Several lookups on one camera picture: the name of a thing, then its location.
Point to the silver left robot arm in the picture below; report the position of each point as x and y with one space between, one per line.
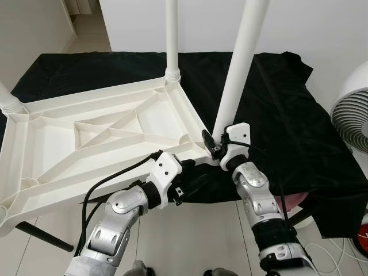
115 218

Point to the pink soft item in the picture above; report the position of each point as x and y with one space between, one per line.
290 201

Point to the black metal frame rod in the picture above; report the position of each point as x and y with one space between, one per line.
43 236

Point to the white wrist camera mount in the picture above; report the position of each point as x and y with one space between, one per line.
167 169
237 135

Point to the grey robot foot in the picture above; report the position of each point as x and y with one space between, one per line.
221 272
139 269

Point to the black fabric table cover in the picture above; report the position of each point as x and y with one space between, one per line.
287 115

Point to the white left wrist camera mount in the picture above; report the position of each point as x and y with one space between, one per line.
167 169

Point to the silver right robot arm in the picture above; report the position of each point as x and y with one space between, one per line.
256 195

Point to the white plastic table leg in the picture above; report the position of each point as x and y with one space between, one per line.
171 34
241 57
8 100

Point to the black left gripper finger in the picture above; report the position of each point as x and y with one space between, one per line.
187 164

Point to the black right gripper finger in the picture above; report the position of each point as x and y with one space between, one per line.
207 139

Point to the grey robot right foot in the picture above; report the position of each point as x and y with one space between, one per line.
221 272

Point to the grey robot left foot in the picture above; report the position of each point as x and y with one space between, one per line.
139 269

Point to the grey metal table leg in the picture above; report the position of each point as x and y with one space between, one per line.
299 217

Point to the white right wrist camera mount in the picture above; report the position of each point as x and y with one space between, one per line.
237 135

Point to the white round standing fan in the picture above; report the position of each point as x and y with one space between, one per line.
351 121

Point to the white plastic table top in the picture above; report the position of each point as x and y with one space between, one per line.
86 144

